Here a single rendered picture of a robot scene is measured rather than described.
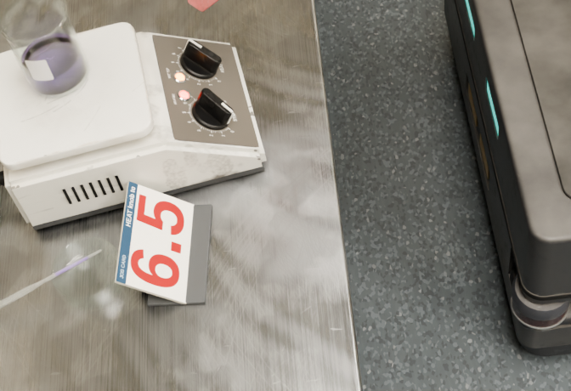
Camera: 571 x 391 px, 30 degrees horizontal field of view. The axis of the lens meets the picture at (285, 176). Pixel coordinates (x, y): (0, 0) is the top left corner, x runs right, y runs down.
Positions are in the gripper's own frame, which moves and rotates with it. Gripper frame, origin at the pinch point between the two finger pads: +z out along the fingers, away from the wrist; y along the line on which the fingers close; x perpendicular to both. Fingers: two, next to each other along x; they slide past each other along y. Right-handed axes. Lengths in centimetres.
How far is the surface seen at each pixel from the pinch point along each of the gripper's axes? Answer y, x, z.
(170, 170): 9.0, 5.4, 10.1
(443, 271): -56, 39, 62
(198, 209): 8.6, 8.8, 12.5
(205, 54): 0.3, 2.0, 5.6
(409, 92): -87, 19, 59
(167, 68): 2.3, 0.2, 7.3
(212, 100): 4.5, 5.1, 5.5
